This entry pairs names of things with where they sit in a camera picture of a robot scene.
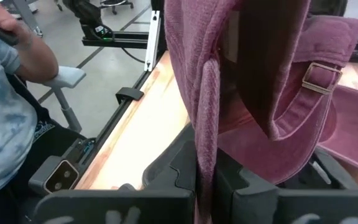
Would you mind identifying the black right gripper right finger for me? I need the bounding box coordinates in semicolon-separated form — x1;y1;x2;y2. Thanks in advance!
213;149;358;224

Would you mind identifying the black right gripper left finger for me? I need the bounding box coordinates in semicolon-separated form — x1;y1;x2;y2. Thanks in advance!
32;140;198;224

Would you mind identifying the dark grey corduroy cap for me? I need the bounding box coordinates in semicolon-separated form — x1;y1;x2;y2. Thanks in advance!
141;123;358;191

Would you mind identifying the maroon corduroy cap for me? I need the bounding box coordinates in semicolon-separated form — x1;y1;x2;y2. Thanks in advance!
163;0;358;224

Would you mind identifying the black edge clip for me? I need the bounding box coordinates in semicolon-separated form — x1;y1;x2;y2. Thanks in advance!
115;87;145;105

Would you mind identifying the grey chair armrest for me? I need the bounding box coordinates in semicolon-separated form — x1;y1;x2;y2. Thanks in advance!
43;65;87;134

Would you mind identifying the person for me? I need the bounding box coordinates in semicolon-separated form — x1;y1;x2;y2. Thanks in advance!
0;0;88;224

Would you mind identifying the black stool base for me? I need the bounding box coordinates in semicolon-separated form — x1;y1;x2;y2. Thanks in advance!
99;0;135;16

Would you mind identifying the grey table-level camera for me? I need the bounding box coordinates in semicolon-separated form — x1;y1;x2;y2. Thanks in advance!
28;155;81;196

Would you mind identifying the white metal bracket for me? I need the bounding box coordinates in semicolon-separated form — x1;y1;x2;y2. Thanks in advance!
144;10;161;72

